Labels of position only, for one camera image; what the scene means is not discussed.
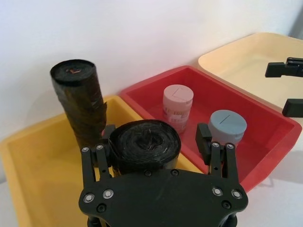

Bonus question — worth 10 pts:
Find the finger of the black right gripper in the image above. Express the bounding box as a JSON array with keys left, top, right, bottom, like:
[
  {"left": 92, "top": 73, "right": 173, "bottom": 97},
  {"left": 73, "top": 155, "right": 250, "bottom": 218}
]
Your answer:
[
  {"left": 282, "top": 98, "right": 303, "bottom": 117},
  {"left": 265, "top": 57, "right": 303, "bottom": 78}
]

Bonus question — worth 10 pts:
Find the red plastic bin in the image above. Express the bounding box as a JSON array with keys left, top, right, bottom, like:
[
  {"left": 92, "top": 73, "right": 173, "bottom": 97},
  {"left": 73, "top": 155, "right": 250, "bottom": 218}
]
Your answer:
[{"left": 119, "top": 65, "right": 303, "bottom": 192}]

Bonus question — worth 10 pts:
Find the wide black bag roll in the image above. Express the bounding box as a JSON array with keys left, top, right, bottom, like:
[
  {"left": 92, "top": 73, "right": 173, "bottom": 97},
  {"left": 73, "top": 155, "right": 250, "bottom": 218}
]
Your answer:
[{"left": 110, "top": 119, "right": 182, "bottom": 177}]

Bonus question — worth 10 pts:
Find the tall black bag roll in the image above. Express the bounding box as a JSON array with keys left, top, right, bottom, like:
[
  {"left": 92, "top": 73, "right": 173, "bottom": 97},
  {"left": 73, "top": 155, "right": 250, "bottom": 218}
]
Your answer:
[{"left": 49, "top": 59, "right": 107, "bottom": 148}]

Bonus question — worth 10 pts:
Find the blue round jar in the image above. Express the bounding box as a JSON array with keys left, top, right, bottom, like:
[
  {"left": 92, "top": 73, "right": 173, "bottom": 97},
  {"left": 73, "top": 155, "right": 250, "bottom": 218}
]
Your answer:
[{"left": 208, "top": 110, "right": 248, "bottom": 146}]

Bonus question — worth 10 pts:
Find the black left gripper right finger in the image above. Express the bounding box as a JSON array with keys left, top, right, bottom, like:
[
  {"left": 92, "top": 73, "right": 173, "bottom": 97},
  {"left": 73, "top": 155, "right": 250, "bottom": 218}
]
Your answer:
[{"left": 196, "top": 122, "right": 240, "bottom": 184}]

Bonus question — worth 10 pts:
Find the pink round jar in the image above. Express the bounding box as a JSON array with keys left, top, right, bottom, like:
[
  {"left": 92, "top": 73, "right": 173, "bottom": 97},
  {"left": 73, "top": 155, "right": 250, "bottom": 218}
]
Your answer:
[{"left": 162, "top": 84, "right": 195, "bottom": 134}]

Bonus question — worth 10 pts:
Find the yellow plastic bin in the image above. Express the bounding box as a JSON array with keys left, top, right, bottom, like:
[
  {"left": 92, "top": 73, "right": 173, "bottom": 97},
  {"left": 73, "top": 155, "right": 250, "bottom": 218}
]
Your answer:
[{"left": 0, "top": 94, "right": 204, "bottom": 227}]

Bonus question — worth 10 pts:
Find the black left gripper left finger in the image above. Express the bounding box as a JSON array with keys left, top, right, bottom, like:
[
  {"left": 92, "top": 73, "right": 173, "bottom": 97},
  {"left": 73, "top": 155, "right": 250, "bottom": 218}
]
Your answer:
[{"left": 80, "top": 124, "right": 116, "bottom": 188}]

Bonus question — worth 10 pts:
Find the cream plastic bin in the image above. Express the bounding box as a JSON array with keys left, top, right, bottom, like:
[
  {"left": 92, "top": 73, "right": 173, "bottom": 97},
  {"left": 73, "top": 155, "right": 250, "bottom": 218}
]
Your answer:
[{"left": 197, "top": 32, "right": 303, "bottom": 126}]

